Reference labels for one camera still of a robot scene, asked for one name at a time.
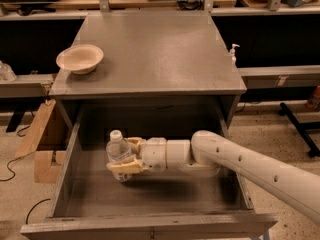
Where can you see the open grey top drawer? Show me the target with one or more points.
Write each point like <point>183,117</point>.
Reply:
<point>90,204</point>

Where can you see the white pump dispenser bottle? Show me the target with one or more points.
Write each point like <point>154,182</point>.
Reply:
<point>233,53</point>

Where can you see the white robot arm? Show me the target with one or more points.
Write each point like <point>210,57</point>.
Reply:
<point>204,154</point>

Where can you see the white paper bowl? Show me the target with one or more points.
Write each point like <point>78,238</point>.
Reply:
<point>80,59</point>

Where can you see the grey cabinet counter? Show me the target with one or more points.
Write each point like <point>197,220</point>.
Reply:
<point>154,53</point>

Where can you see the black stand leg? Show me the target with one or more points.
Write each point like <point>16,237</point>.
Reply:
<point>303,129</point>

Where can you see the wooden board left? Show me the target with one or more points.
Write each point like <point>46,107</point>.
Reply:
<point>41,132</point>

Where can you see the wooden block on floor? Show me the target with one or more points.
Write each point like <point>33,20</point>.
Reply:
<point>47,165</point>

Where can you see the clear plastic water bottle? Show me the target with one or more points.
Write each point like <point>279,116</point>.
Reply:
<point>118,150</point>

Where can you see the clear plastic container left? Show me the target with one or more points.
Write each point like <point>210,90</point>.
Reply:
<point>6,73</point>

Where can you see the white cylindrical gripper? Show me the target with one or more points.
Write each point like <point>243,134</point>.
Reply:
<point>154,154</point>

